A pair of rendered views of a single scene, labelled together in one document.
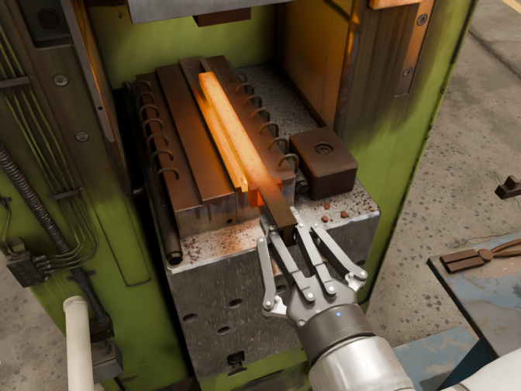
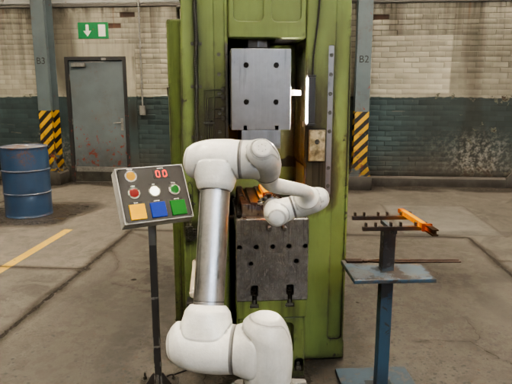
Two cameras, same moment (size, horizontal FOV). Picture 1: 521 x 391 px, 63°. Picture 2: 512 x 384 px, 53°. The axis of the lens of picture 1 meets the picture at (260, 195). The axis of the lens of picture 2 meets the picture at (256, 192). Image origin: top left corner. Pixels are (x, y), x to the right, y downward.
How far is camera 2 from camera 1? 2.14 m
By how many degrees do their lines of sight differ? 37
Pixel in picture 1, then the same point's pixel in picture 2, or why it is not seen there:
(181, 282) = (239, 225)
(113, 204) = not seen: hidden behind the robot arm
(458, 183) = (436, 318)
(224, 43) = not seen: hidden behind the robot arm
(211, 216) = (252, 209)
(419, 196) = (404, 320)
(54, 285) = (193, 249)
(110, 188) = not seen: hidden behind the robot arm
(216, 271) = (251, 225)
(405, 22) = (321, 168)
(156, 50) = (247, 184)
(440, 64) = (341, 185)
